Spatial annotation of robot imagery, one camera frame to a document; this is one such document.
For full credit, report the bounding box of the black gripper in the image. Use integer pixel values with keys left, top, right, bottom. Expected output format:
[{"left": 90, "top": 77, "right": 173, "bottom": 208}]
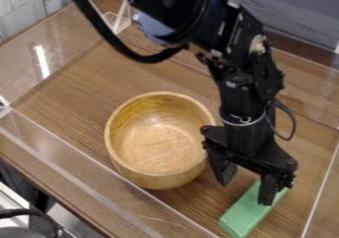
[{"left": 201, "top": 116, "right": 298, "bottom": 206}]

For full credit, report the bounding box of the green rectangular block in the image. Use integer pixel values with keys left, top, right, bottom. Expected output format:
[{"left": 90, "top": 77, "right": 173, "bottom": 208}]
[{"left": 219, "top": 181, "right": 290, "bottom": 238}]

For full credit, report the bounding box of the brown wooden bowl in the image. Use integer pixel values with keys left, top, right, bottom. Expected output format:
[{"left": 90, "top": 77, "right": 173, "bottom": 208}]
[{"left": 104, "top": 91, "right": 217, "bottom": 189}]

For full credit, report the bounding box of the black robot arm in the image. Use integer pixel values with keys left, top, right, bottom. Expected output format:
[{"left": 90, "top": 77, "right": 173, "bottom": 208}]
[{"left": 74, "top": 0, "right": 298, "bottom": 206}]

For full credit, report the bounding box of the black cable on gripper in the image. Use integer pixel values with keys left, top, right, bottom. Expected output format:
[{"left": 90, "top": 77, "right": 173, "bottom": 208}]
[{"left": 263, "top": 99, "right": 297, "bottom": 142}]

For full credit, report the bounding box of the black metal bracket with screw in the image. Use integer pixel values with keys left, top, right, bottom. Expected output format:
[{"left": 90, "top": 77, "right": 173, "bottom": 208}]
[{"left": 42, "top": 215, "right": 78, "bottom": 238}]

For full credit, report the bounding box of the black cable bottom left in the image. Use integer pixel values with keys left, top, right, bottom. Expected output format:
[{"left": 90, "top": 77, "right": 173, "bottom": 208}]
[{"left": 0, "top": 208, "right": 67, "bottom": 238}]

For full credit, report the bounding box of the clear acrylic corner bracket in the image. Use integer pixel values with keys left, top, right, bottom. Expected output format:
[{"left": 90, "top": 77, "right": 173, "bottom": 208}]
[{"left": 87, "top": 0, "right": 131, "bottom": 35}]

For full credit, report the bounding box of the clear acrylic tray wall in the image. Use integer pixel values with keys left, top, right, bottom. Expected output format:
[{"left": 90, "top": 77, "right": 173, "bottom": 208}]
[{"left": 0, "top": 6, "right": 339, "bottom": 238}]

